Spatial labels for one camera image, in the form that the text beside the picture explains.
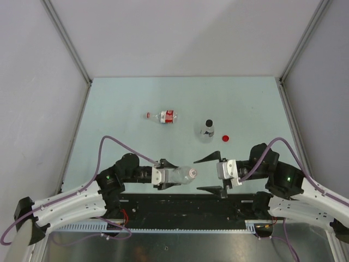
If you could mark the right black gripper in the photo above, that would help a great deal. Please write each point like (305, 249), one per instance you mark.
(218, 190)

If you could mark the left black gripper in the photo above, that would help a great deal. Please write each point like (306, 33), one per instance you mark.
(164, 164)

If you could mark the large clear unlabeled bottle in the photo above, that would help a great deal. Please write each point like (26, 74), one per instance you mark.
(180, 175)

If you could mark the white bottle cap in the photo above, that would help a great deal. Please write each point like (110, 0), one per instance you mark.
(192, 173)

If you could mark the small clear blue-label bottle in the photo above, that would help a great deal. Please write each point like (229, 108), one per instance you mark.
(205, 134)

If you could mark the black bottle cap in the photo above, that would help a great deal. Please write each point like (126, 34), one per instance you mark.
(209, 123)

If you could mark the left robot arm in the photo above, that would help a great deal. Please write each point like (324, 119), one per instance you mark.
(96, 198)

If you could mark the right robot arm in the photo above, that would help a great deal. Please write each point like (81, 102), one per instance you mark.
(290, 192)

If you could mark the red bottle cap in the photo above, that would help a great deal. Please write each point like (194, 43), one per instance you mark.
(225, 138)

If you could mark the clear red-label bottle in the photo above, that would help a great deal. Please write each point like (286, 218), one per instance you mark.
(163, 117)

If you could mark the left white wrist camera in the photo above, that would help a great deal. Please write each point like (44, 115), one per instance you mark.
(159, 176)

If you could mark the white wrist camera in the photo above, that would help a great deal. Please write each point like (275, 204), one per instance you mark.
(228, 172)
(159, 176)

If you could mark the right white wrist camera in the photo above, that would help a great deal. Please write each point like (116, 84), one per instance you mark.
(228, 172)

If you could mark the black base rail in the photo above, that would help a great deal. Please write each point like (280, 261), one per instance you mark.
(189, 211)

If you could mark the right aluminium frame post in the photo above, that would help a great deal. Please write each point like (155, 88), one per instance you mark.
(309, 31)

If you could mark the aluminium frame post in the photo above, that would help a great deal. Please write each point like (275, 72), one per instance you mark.
(65, 38)
(309, 31)

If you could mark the left aluminium frame post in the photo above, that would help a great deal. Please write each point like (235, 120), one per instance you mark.
(65, 38)

